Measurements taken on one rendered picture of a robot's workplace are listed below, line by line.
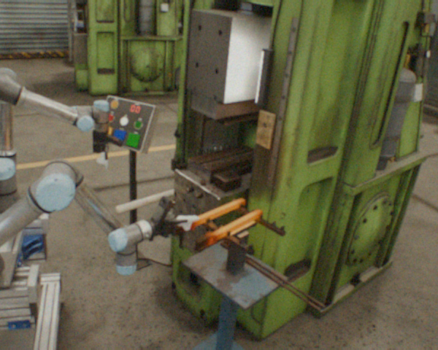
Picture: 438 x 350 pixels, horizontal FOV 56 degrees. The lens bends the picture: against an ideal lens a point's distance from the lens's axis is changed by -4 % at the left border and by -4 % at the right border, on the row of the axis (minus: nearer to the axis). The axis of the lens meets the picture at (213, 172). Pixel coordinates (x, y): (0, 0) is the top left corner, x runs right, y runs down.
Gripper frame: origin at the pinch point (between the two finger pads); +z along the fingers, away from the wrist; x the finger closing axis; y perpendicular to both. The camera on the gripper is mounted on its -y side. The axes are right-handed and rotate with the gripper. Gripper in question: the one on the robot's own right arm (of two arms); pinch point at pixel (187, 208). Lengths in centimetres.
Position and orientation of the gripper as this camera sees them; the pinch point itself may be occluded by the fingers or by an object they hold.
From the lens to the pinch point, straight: 172.3
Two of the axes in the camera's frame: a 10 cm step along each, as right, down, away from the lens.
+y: -0.9, 9.0, 4.3
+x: 6.9, 3.7, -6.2
